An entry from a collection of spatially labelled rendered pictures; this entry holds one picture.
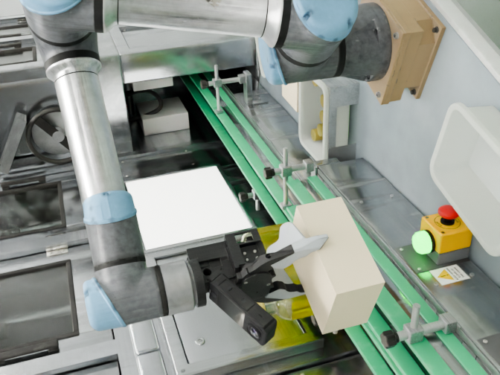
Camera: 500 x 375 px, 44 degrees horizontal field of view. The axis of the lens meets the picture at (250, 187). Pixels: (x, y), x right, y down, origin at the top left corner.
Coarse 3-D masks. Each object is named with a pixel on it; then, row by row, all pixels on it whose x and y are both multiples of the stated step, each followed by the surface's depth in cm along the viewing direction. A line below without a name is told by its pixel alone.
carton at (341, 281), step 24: (312, 216) 94; (336, 216) 95; (336, 240) 92; (360, 240) 92; (312, 264) 93; (336, 264) 89; (360, 264) 89; (312, 288) 95; (336, 288) 87; (360, 288) 87; (336, 312) 91; (360, 312) 93
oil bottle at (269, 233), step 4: (280, 224) 155; (260, 228) 153; (264, 228) 153; (268, 228) 153; (272, 228) 153; (276, 228) 153; (260, 232) 152; (264, 232) 152; (268, 232) 152; (272, 232) 152; (276, 232) 152; (244, 236) 152; (248, 236) 151; (260, 236) 150; (264, 236) 150; (268, 236) 150; (272, 236) 150; (276, 236) 150; (244, 240) 150; (264, 240) 150; (268, 240) 150
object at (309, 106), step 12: (300, 84) 165; (312, 84) 165; (324, 84) 151; (300, 96) 166; (312, 96) 167; (324, 96) 150; (300, 108) 168; (312, 108) 169; (324, 108) 152; (300, 120) 170; (312, 120) 171; (324, 120) 153; (300, 132) 172; (324, 132) 155; (312, 144) 169; (324, 144) 157; (312, 156) 166; (324, 156) 158
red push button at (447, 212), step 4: (440, 208) 117; (444, 208) 116; (448, 208) 116; (452, 208) 116; (440, 212) 116; (444, 212) 116; (448, 212) 115; (452, 212) 115; (456, 212) 115; (440, 216) 116; (444, 216) 115; (448, 216) 115; (452, 216) 115; (456, 216) 115; (444, 220) 117; (448, 220) 117
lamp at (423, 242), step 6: (414, 234) 118; (420, 234) 117; (426, 234) 117; (432, 234) 117; (414, 240) 118; (420, 240) 117; (426, 240) 116; (432, 240) 116; (414, 246) 118; (420, 246) 117; (426, 246) 116; (432, 246) 117; (420, 252) 117; (426, 252) 117
